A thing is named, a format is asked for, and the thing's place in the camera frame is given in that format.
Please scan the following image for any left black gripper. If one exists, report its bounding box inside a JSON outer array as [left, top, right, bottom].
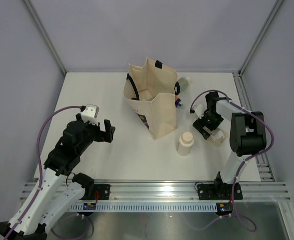
[[76, 113, 115, 155]]

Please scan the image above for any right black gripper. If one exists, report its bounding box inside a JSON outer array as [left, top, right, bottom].
[[193, 109, 224, 140]]

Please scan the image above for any clear amber soap bottle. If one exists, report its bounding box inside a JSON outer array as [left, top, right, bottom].
[[204, 127, 227, 146]]

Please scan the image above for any cream cylindrical bottle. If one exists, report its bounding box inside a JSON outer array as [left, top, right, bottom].
[[177, 132, 194, 156]]

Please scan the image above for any green bottle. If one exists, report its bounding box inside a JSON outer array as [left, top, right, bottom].
[[175, 76, 192, 95]]

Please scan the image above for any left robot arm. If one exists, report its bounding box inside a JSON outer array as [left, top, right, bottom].
[[0, 114, 116, 240]]

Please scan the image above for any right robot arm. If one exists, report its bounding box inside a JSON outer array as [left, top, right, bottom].
[[190, 90, 268, 201]]

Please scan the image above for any cream canvas tote bag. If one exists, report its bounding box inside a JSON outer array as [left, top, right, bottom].
[[123, 58, 177, 140]]

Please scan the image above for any small orange blue tube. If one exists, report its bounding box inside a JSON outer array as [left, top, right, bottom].
[[175, 96, 183, 107]]

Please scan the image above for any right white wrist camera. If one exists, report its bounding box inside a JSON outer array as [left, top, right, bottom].
[[190, 104, 205, 118]]

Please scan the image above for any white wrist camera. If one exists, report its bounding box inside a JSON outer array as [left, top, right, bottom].
[[80, 104, 99, 126], [190, 104, 205, 118]]

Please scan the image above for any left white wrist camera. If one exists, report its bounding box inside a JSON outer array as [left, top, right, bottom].
[[80, 104, 99, 126]]

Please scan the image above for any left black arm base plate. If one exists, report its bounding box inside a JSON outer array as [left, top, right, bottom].
[[84, 184, 110, 201]]

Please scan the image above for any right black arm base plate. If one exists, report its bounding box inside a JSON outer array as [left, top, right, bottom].
[[195, 182, 233, 201]]

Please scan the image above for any right side aluminium rail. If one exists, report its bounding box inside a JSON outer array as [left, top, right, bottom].
[[231, 73, 269, 168]]

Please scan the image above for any white slotted cable duct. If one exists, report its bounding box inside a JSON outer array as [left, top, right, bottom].
[[67, 202, 218, 213]]

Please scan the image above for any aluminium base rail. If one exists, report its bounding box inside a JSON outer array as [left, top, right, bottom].
[[18, 181, 292, 204]]

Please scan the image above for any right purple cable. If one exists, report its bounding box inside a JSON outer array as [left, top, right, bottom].
[[189, 89, 275, 232]]

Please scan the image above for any purple cable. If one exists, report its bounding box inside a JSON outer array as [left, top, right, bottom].
[[5, 105, 84, 240], [189, 89, 275, 232]]

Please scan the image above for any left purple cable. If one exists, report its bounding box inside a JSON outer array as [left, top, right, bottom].
[[5, 105, 84, 240]]

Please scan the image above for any right aluminium frame post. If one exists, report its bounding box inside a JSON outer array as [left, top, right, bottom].
[[238, 0, 286, 76]]

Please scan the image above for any aluminium frame post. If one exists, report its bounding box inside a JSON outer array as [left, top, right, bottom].
[[21, 0, 67, 77], [238, 0, 286, 76]]

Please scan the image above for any left aluminium frame post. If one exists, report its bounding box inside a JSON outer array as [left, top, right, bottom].
[[21, 0, 67, 77]]

